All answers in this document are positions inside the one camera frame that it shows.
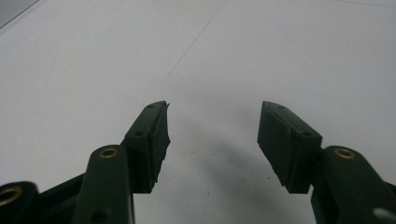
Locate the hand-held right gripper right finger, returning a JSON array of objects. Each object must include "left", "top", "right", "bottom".
[{"left": 257, "top": 100, "right": 396, "bottom": 224}]

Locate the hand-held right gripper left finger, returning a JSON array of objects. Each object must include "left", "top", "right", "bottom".
[{"left": 71, "top": 100, "right": 171, "bottom": 224}]

